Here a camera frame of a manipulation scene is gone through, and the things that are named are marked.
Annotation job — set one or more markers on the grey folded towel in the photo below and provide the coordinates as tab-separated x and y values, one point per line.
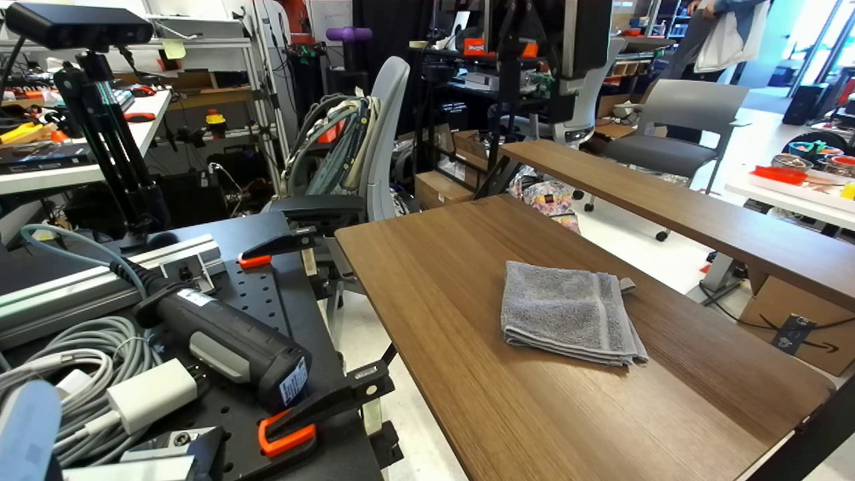
569	311

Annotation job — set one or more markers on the small cardboard box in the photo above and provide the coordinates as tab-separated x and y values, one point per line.
442	188

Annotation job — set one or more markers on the light grey office chair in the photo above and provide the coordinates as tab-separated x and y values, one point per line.
389	133

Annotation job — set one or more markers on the multicoloured patterned object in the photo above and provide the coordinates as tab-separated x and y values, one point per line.
549	195

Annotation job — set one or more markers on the black clamp with small orange tip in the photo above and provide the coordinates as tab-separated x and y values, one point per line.
275	244

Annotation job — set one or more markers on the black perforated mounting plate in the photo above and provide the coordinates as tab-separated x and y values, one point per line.
275	303

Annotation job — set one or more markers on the black handheld device blue label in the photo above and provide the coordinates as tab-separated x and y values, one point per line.
235	342

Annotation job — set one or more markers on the black monitor back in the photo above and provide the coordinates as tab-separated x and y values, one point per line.
575	36

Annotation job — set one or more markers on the long wooden desk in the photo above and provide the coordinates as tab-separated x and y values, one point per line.
695	214

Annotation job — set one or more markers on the grey chair with metal legs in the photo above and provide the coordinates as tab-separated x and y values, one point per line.
684	123

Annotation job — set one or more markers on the white power adapter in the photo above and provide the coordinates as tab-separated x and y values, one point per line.
150	395

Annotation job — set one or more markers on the red toy block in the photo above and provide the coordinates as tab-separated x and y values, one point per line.
779	175

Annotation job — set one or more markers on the standing person in white top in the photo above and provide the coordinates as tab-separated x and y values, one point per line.
724	41

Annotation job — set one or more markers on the cluttered white workbench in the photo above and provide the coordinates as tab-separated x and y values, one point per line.
70	163

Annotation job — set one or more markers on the white table board with toys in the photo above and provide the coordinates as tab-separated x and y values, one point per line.
792	192

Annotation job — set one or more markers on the cardboard box under desk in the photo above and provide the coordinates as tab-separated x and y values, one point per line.
792	298

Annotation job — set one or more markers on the small black gadget on cardboard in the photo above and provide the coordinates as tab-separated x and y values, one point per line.
792	331

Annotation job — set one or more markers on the light blue cylinder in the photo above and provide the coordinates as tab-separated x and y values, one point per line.
28	431

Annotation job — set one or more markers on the grey desk leg bracket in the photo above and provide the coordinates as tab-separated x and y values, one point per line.
722	275

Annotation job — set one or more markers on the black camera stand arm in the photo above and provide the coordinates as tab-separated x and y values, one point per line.
111	143

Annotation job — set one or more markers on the aluminium profile rail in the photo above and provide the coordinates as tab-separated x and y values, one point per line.
88	284

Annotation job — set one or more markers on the black stereo camera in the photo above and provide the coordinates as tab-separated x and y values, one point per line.
80	24

